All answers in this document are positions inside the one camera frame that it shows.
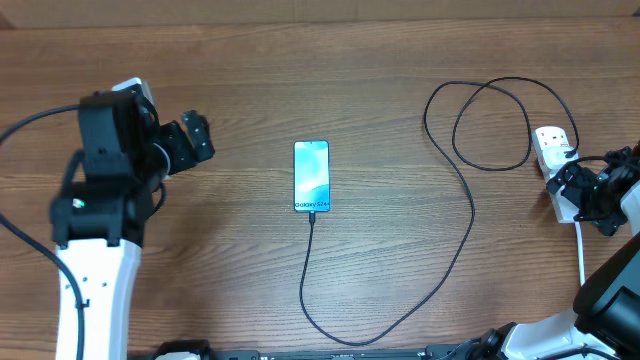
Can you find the white USB charger plug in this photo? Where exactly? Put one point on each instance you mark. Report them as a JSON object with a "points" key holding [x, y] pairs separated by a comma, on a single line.
{"points": [[552, 159]]}

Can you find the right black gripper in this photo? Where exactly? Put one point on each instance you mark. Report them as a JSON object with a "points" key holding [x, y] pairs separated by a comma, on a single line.
{"points": [[610, 221]]}

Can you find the white power strip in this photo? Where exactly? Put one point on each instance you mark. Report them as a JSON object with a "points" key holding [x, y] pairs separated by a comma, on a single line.
{"points": [[551, 145]]}

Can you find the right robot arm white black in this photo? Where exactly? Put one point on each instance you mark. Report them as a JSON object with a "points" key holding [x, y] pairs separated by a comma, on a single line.
{"points": [[604, 320]]}

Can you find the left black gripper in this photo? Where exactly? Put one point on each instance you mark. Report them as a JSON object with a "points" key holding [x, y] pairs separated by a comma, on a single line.
{"points": [[176, 138]]}

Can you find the blue Galaxy S24 smartphone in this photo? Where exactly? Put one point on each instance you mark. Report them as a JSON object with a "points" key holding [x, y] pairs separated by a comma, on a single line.
{"points": [[311, 176]]}

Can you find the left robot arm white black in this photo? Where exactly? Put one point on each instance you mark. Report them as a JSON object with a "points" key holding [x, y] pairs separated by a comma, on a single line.
{"points": [[100, 213]]}

